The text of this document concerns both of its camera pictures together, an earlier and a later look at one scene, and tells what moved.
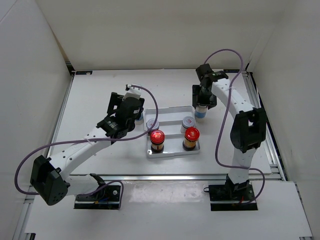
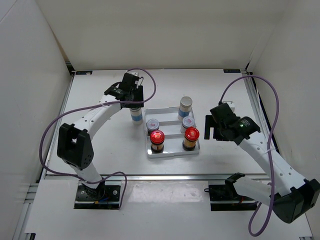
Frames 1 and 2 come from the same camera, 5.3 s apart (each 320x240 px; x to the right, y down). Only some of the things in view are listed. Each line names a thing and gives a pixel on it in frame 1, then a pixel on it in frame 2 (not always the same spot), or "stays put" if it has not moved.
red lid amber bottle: (191, 135) stays put
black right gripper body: (203, 97) → (218, 133)
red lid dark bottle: (157, 139) stays put
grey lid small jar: (188, 122) stays put
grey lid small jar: (149, 123) stays put
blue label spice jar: (200, 113) → (185, 103)
